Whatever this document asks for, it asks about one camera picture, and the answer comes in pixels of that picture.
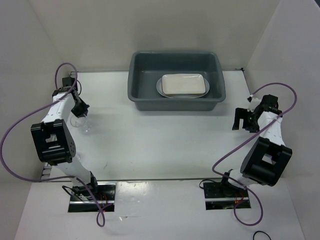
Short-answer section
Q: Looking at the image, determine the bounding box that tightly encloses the clear glass cup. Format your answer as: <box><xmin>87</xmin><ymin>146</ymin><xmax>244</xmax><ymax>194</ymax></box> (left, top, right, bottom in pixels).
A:
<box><xmin>69</xmin><ymin>115</ymin><xmax>92</xmax><ymax>134</ymax></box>

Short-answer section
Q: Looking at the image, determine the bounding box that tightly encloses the rectangular white plate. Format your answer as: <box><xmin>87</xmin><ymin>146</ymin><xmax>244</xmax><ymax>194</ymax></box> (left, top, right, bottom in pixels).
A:
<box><xmin>160</xmin><ymin>73</ymin><xmax>206</xmax><ymax>96</ymax></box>
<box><xmin>159</xmin><ymin>92</ymin><xmax>207</xmax><ymax>99</ymax></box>

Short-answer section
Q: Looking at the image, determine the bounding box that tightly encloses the large oval white plate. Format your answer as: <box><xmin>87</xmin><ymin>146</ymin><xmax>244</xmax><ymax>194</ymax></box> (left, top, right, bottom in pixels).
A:
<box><xmin>156</xmin><ymin>77</ymin><xmax>210</xmax><ymax>93</ymax></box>

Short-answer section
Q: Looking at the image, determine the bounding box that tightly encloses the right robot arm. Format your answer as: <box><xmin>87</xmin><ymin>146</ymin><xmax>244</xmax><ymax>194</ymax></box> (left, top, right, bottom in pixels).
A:
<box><xmin>219</xmin><ymin>94</ymin><xmax>293</xmax><ymax>197</ymax></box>

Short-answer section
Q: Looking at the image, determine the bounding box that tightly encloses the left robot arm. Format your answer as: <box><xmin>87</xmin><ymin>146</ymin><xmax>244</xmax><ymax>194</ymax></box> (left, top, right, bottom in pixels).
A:
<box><xmin>30</xmin><ymin>76</ymin><xmax>100</xmax><ymax>200</ymax></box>

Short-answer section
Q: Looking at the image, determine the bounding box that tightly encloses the grey plastic bin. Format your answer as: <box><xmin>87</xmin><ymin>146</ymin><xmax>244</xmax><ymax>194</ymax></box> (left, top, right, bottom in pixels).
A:
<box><xmin>127</xmin><ymin>50</ymin><xmax>226</xmax><ymax>112</ymax></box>

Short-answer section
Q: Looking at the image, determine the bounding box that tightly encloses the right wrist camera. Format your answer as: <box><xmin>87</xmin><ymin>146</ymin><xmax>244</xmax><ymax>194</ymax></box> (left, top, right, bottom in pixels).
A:
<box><xmin>247</xmin><ymin>94</ymin><xmax>262</xmax><ymax>112</ymax></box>

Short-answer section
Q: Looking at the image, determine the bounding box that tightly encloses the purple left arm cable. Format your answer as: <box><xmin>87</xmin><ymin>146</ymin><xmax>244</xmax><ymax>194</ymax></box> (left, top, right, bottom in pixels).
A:
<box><xmin>0</xmin><ymin>62</ymin><xmax>113</xmax><ymax>227</ymax></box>

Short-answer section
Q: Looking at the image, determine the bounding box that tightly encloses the aluminium table edge rail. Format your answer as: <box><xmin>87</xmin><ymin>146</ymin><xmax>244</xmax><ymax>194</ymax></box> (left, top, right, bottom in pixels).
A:
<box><xmin>32</xmin><ymin>76</ymin><xmax>78</xmax><ymax>178</ymax></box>

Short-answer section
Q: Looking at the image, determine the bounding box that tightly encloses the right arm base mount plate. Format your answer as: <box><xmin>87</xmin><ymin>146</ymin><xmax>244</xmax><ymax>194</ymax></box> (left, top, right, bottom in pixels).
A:
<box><xmin>199</xmin><ymin>179</ymin><xmax>251</xmax><ymax>210</ymax></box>

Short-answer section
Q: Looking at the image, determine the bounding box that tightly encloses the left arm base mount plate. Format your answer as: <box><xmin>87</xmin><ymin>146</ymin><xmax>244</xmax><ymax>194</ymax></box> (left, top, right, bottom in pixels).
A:
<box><xmin>62</xmin><ymin>183</ymin><xmax>116</xmax><ymax>213</ymax></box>

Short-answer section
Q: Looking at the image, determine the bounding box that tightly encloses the black cable loop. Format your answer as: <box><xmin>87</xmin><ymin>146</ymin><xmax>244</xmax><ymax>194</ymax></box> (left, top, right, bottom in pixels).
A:
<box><xmin>252</xmin><ymin>231</ymin><xmax>272</xmax><ymax>240</ymax></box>

